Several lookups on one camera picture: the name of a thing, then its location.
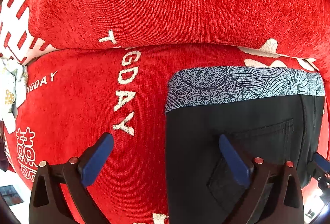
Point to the black pants patterned waistband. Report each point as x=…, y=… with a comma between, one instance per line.
x=272, y=114

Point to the red wedding blanket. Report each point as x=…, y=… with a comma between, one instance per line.
x=97, y=66

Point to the light blue patterned cloth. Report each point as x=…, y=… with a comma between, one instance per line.
x=14, y=79

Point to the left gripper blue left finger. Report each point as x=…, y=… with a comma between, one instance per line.
x=94, y=158

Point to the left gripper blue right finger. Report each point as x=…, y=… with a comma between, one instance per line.
x=238, y=161

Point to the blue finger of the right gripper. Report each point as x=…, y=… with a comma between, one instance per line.
x=321, y=162

